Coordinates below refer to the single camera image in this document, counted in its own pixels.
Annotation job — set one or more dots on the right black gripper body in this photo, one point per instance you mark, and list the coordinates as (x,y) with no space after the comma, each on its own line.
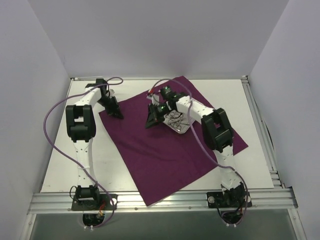
(155,111)

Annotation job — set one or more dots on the front aluminium rail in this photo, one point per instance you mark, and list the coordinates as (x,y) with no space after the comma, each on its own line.
(181,201)

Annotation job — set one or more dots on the aluminium rail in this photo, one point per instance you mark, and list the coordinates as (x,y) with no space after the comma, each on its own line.
(263,135)
(181,201)

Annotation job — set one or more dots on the steel instrument tray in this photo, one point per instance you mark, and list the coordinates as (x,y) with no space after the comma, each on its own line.
(184,115)

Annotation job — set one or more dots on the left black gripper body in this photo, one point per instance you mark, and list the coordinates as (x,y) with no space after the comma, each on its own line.
(110,103)

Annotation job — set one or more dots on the purple surgical cloth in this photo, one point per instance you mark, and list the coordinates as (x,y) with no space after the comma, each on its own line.
(159,160)

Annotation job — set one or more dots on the steel forceps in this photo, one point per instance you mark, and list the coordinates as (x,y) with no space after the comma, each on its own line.
(173,115)

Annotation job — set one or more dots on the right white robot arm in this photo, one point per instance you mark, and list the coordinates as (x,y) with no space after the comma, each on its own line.
(217,134)

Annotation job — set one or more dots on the right aluminium rail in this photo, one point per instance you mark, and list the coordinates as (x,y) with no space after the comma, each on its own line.
(263,135)

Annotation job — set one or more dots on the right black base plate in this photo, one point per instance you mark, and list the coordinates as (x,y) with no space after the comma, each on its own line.
(226,199)

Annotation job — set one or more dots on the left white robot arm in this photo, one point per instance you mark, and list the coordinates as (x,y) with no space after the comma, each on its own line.
(81,128)

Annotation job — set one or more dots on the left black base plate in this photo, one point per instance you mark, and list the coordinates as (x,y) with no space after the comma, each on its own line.
(90,204)

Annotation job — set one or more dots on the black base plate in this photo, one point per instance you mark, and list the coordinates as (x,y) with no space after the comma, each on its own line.
(90,204)
(226,199)

